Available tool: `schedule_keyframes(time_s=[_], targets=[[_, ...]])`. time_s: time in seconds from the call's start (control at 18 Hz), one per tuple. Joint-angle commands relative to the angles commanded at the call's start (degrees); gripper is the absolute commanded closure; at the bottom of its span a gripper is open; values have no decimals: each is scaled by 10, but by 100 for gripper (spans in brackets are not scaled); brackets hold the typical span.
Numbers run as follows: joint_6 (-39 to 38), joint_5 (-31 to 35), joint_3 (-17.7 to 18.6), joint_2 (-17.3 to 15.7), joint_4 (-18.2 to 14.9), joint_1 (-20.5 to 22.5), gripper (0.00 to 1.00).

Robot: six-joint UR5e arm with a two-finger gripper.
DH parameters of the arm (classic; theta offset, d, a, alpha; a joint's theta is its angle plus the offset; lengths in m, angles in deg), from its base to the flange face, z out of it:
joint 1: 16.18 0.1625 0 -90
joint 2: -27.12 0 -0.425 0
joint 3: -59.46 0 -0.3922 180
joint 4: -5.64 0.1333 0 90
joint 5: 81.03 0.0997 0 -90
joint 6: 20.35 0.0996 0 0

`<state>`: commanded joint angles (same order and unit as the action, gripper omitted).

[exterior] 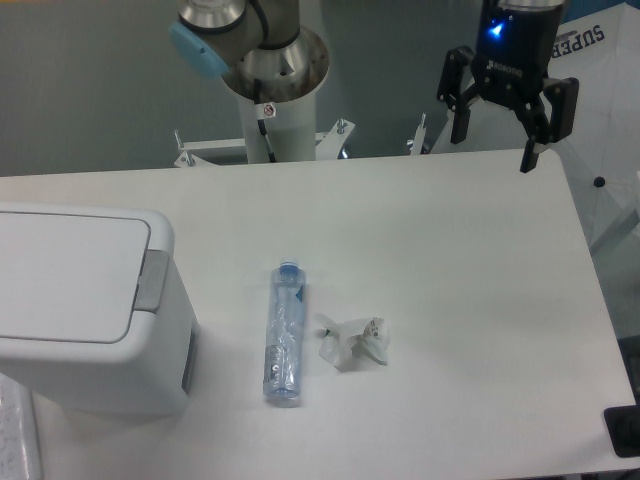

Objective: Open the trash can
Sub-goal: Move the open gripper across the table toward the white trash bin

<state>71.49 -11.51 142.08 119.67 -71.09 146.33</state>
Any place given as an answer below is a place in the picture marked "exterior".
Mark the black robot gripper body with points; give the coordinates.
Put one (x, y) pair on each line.
(513, 49)

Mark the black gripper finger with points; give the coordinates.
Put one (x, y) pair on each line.
(450, 90)
(548, 117)

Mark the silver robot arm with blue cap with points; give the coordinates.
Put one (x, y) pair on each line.
(275, 67)

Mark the white trash can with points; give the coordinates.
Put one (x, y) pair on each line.
(94, 313)

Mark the clear plastic water bottle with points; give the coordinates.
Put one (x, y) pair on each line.
(285, 332)

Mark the crumpled white paper wrapper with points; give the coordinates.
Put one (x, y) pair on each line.
(343, 340)

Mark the black device at table edge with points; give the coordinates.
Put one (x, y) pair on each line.
(623, 427)

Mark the white metal base bracket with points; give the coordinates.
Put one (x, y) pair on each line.
(329, 146)

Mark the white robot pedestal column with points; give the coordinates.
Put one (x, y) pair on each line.
(277, 132)

